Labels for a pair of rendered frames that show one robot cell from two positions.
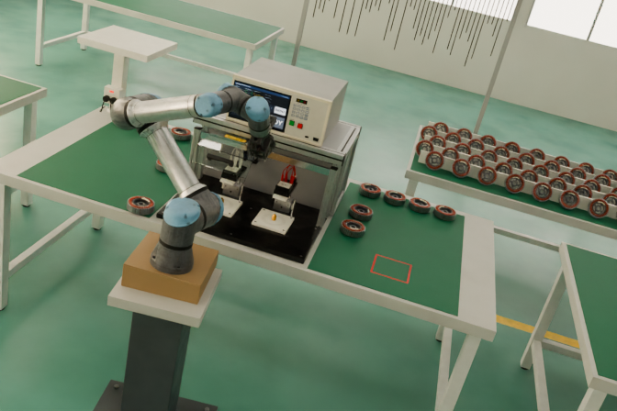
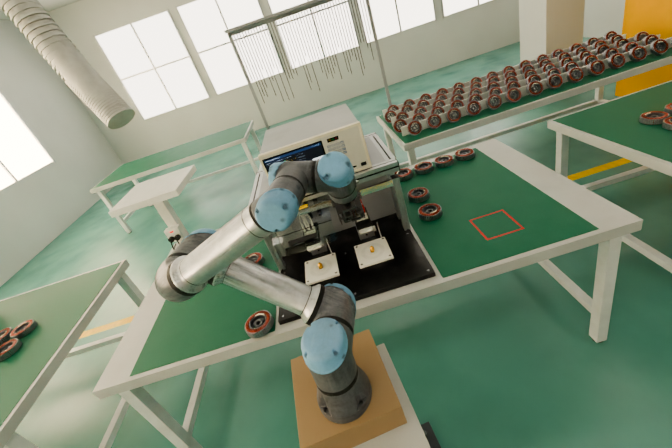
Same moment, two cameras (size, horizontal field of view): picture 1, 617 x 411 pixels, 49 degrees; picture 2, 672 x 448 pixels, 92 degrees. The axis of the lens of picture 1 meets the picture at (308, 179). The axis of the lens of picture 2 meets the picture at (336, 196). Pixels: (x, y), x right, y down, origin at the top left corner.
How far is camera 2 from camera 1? 153 cm
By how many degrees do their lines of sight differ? 7
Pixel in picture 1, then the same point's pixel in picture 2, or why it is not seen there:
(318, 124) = (358, 149)
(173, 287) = (372, 428)
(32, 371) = not seen: outside the picture
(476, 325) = (622, 225)
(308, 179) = (369, 198)
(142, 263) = (319, 427)
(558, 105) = (407, 73)
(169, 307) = not seen: outside the picture
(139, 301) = not seen: outside the picture
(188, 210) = (332, 340)
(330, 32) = (274, 111)
